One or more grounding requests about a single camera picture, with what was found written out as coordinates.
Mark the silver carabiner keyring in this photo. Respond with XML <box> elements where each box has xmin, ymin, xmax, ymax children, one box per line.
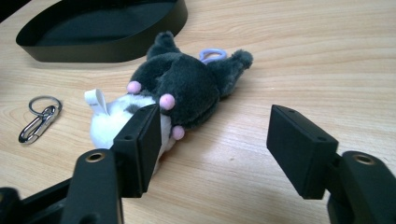
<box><xmin>18</xmin><ymin>95</ymin><xmax>64</xmax><ymax>145</ymax></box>

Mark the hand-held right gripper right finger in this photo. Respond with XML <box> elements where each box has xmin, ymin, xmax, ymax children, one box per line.
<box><xmin>266</xmin><ymin>105</ymin><xmax>339</xmax><ymax>200</ymax></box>

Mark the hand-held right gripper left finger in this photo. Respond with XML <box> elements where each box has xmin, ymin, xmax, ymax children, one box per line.
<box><xmin>112</xmin><ymin>104</ymin><xmax>163</xmax><ymax>199</ymax></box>

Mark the dark grey white plush keychain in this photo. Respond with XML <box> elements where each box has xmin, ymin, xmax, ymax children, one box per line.
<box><xmin>83</xmin><ymin>30</ymin><xmax>254</xmax><ymax>175</ymax></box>

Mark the black key holder stand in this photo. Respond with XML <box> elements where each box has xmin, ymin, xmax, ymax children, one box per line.
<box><xmin>15</xmin><ymin>0</ymin><xmax>189</xmax><ymax>63</ymax></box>

